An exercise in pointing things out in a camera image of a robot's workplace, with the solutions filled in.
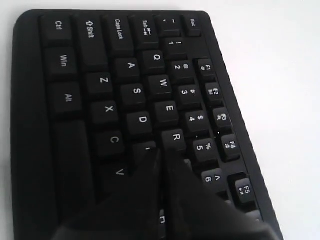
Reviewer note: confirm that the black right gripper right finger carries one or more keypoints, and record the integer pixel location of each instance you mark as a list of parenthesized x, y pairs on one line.
[(192, 212)]

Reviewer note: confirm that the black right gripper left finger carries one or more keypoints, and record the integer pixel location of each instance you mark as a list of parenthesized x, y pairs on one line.
[(132, 213)]

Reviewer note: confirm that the black acer keyboard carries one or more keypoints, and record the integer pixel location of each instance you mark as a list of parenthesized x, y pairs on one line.
[(92, 91)]

